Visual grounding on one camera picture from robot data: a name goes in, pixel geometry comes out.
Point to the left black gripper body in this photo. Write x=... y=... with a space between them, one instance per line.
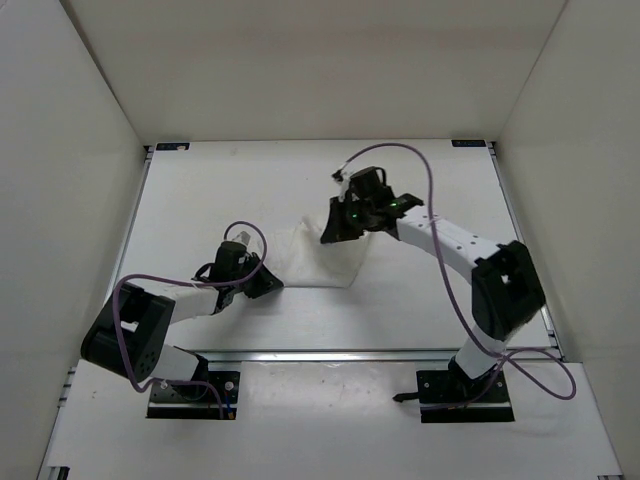
x=250 y=266

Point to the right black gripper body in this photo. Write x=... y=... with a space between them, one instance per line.
x=361 y=213

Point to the white pleated skirt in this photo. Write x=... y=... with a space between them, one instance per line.
x=298 y=258

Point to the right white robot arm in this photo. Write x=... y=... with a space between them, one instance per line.
x=506 y=292

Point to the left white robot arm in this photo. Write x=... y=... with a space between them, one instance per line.
x=128 y=336

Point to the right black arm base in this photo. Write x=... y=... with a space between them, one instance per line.
x=446 y=396

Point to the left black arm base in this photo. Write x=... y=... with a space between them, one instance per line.
x=215 y=399

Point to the right blue corner label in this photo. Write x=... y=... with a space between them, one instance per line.
x=468 y=143

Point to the blue corner label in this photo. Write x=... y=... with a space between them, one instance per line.
x=172 y=146
x=468 y=143

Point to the left blue corner label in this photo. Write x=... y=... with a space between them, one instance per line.
x=172 y=146

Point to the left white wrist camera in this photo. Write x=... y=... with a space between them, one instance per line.
x=243 y=237

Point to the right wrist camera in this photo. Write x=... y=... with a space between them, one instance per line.
x=342 y=177

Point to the left aluminium side rail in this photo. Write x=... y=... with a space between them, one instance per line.
x=122 y=253

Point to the aluminium side rail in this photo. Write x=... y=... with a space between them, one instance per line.
x=122 y=253
x=544 y=312

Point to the right aluminium side rail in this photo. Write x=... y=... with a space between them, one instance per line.
x=544 y=312

